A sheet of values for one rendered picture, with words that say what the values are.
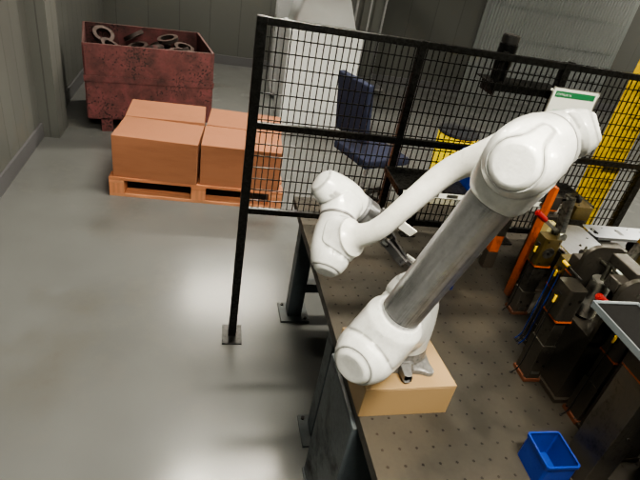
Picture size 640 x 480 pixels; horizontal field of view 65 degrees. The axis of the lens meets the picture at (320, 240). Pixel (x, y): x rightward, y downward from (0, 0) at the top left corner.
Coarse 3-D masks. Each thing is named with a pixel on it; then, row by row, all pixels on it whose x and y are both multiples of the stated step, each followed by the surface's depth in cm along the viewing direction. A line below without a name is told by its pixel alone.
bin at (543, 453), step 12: (540, 432) 136; (552, 432) 137; (528, 444) 136; (540, 444) 139; (552, 444) 139; (564, 444) 135; (528, 456) 135; (540, 456) 130; (552, 456) 139; (564, 456) 135; (528, 468) 135; (540, 468) 130; (552, 468) 127; (564, 468) 128; (576, 468) 129
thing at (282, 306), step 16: (304, 256) 257; (304, 272) 262; (304, 288) 268; (288, 304) 275; (304, 304) 288; (288, 320) 274; (304, 320) 276; (320, 368) 201; (320, 384) 200; (304, 416) 221; (304, 432) 215
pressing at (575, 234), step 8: (568, 232) 196; (576, 232) 198; (584, 232) 199; (568, 240) 191; (576, 240) 192; (584, 240) 193; (592, 240) 194; (560, 248) 184; (568, 248) 185; (576, 248) 187; (584, 248) 188
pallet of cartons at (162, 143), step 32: (128, 128) 349; (160, 128) 358; (192, 128) 368; (224, 128) 379; (128, 160) 345; (160, 160) 347; (192, 160) 349; (224, 160) 353; (256, 160) 356; (128, 192) 359; (160, 192) 367; (192, 192) 363; (256, 192) 369
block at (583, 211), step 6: (576, 204) 207; (582, 204) 208; (588, 204) 209; (576, 210) 205; (582, 210) 206; (588, 210) 206; (570, 216) 208; (576, 216) 207; (582, 216) 207; (588, 216) 208; (570, 222) 209; (576, 222) 209; (582, 222) 210
